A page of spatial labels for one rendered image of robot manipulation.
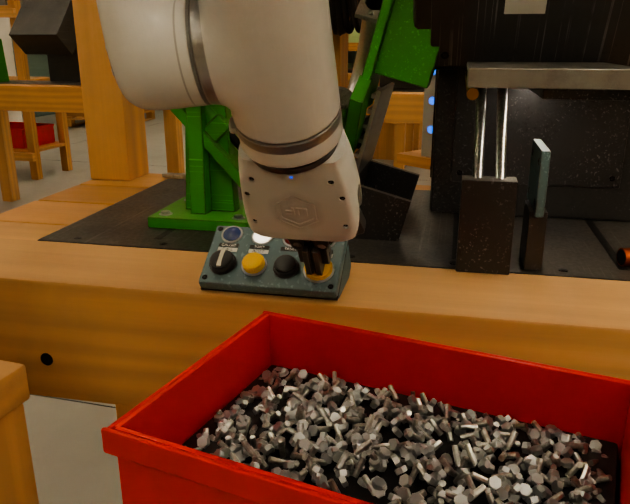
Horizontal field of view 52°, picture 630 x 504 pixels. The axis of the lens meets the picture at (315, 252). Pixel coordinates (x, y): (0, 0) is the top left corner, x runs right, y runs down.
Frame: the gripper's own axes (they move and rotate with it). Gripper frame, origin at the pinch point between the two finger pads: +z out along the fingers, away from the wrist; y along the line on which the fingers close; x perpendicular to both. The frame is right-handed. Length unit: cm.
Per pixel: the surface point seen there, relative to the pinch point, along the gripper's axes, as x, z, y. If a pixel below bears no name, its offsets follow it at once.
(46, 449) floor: 15, 127, -100
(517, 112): 38.1, 14.2, 21.5
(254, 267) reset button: -0.9, 2.2, -6.6
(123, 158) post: 48, 37, -53
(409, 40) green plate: 31.1, -2.8, 6.7
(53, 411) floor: 30, 138, -110
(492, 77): 13.8, -10.8, 16.0
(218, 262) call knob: -0.7, 2.1, -10.5
